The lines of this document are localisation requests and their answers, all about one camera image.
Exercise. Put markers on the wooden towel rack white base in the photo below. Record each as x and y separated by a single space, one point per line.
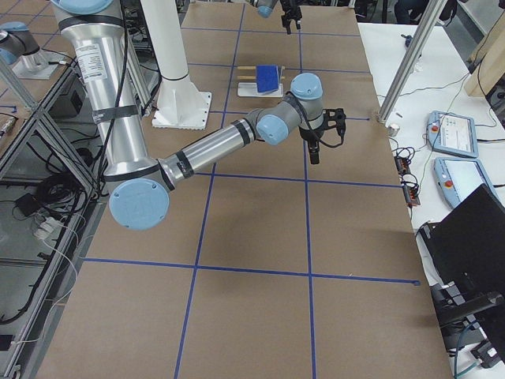
247 84

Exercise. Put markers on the teach pendant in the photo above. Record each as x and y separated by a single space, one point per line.
459 177
452 134

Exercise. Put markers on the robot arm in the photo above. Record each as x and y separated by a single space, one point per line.
145 167
265 8

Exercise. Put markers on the brown paper table cover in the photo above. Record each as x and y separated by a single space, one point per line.
265 266

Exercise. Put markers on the upper teach pendant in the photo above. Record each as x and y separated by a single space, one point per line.
452 134

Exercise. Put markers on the black laptop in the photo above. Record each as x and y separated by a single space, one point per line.
467 246

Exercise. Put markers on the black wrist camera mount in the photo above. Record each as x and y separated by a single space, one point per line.
335 119

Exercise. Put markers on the orange usb hub near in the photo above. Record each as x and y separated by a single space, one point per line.
410 192

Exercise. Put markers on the aluminium frame post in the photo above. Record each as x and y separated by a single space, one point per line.
420 37

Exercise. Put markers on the small metal cup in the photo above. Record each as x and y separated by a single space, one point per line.
393 129

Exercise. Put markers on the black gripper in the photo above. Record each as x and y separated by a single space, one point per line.
289 16
310 136

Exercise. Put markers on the blue towel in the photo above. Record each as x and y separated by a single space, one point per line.
268 78

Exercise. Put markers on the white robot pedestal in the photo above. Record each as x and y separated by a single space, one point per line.
180 104

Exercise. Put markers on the lower teach pendant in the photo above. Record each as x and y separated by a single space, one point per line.
459 177

